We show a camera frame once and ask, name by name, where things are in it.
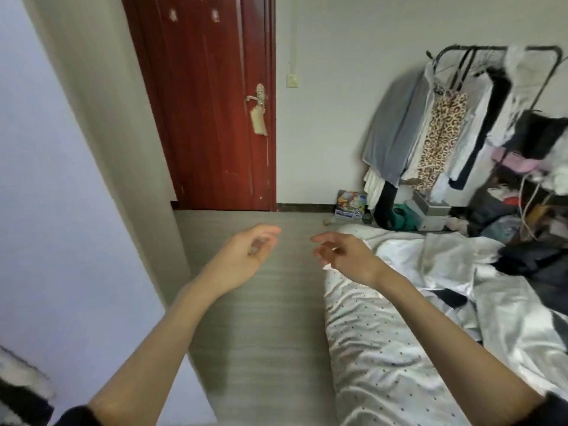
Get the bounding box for person's left hand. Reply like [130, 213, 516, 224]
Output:
[202, 224, 282, 296]

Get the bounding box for person's right hand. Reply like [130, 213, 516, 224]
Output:
[311, 231, 392, 289]

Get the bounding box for grey wooden wardrobe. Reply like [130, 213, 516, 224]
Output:
[0, 0, 218, 426]

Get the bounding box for plain white trousers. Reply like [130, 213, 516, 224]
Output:
[373, 230, 568, 369]

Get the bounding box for black garment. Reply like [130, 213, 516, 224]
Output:
[0, 379, 54, 426]
[450, 68, 513, 192]
[492, 233, 568, 316]

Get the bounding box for beige printed shirt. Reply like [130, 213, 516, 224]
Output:
[0, 346, 56, 398]

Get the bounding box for person's right forearm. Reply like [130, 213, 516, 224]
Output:
[377, 270, 544, 426]

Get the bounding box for person's left forearm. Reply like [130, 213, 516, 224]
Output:
[89, 279, 223, 426]

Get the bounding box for white dotted bed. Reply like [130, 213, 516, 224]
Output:
[322, 224, 568, 426]

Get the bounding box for person's black left sleeve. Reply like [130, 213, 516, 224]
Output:
[55, 405, 103, 426]

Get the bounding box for person's black sleeve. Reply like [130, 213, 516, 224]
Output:
[55, 405, 103, 426]
[515, 392, 568, 426]

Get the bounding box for person's black right sleeve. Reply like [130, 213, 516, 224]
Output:
[515, 392, 568, 426]

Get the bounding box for black clothes rack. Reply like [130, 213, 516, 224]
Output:
[426, 44, 564, 209]

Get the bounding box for green object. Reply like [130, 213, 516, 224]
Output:
[389, 204, 420, 233]

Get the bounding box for white storage box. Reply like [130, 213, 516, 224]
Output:
[408, 191, 452, 233]

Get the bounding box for grey hanging garment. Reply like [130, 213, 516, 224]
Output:
[362, 66, 429, 187]

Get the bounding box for leopard print hanging garment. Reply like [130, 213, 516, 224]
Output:
[414, 91, 469, 193]

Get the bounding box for red wooden room door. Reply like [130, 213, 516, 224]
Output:
[120, 0, 278, 212]

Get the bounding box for pink box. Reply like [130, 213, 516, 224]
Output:
[492, 146, 551, 176]

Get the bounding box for black bag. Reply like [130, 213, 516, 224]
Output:
[506, 109, 568, 160]

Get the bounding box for black hanging garment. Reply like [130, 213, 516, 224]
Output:
[450, 68, 513, 192]

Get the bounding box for silver door handle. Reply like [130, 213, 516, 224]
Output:
[246, 82, 270, 137]

